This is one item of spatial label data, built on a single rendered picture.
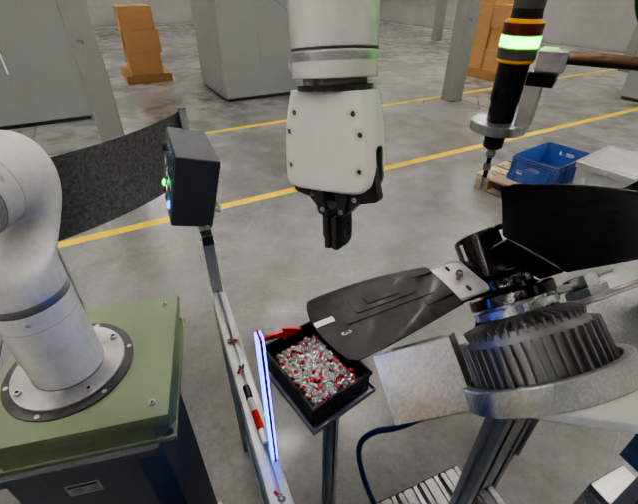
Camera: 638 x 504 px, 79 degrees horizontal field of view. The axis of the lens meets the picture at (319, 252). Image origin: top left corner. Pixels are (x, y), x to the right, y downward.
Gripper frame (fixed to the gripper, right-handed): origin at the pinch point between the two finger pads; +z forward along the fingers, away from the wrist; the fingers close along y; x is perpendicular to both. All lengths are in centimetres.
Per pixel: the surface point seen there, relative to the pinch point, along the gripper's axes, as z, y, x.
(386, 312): 17.7, 1.6, 11.8
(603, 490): 54, 38, 30
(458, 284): 16.5, 9.2, 23.8
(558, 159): 64, 6, 389
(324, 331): 18.9, -5.1, 4.2
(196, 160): 2, -57, 28
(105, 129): 30, -398, 195
